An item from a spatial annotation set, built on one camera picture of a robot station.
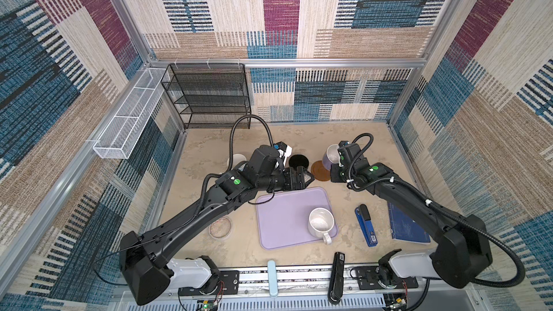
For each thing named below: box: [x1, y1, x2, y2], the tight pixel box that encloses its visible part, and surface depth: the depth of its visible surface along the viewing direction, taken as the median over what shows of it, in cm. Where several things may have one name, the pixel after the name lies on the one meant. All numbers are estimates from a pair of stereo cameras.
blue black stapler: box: [354, 203, 379, 247], surface depth 85 cm
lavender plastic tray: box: [256, 187, 339, 250], surface depth 87 cm
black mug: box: [288, 154, 309, 170], surface depth 94 cm
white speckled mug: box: [307, 207, 335, 245], surface depth 81 cm
